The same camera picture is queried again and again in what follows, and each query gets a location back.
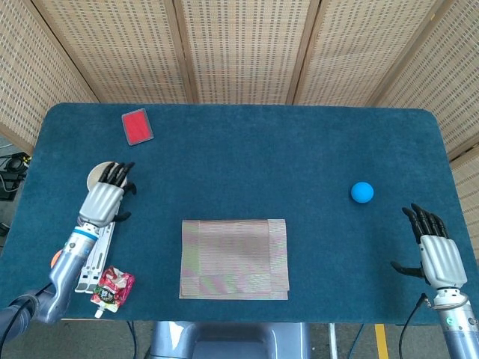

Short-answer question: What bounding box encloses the blue ball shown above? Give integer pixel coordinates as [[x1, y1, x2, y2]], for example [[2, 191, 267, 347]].
[[350, 181, 375, 205]]

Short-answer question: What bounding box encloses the blue cable under table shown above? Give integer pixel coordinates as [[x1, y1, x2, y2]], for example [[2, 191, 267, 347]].
[[350, 324, 366, 359], [126, 320, 138, 359]]

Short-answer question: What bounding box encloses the black floor equipment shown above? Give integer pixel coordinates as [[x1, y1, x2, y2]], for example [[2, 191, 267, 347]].
[[0, 151, 31, 201]]

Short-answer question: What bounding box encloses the beige woven placemat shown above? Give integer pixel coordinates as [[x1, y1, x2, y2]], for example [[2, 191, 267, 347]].
[[178, 218, 291, 301]]

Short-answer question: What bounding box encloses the beige bowl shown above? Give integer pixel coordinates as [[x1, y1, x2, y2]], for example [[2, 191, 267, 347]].
[[86, 161, 128, 190]]

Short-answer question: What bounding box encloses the blue table cloth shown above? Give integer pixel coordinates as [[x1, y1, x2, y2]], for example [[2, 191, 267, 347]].
[[0, 102, 479, 325]]

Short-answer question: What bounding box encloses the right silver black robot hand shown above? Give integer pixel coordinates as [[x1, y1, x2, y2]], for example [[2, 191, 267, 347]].
[[390, 203, 469, 289]]

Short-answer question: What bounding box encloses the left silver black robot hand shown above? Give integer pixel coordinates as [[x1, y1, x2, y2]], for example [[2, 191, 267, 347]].
[[77, 161, 138, 228]]

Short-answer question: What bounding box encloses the red flat card case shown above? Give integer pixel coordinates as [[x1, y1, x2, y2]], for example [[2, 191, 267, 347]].
[[120, 107, 155, 147]]

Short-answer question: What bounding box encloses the metal table leg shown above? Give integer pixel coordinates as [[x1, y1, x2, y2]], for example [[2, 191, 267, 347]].
[[328, 323, 339, 359]]

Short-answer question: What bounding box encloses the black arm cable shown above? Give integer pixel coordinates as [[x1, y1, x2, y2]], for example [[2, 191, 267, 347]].
[[0, 283, 52, 336], [398, 293, 431, 359]]

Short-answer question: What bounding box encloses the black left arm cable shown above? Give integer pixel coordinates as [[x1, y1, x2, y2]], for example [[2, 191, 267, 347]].
[[0, 283, 52, 336]]

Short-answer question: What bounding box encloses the blue-grey robot torso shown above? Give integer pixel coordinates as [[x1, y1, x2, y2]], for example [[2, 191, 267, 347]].
[[147, 320, 312, 359]]

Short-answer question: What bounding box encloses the red drink pouch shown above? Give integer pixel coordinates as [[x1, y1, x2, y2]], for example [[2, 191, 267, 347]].
[[90, 265, 136, 319]]

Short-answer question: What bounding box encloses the bamboo folding screen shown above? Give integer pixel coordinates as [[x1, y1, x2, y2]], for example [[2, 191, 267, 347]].
[[0, 0, 479, 162]]

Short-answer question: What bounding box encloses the white folding stand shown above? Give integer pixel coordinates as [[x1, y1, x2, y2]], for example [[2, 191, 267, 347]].
[[74, 220, 115, 293]]

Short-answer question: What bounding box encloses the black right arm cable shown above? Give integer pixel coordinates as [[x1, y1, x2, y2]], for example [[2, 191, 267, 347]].
[[398, 293, 431, 359]]

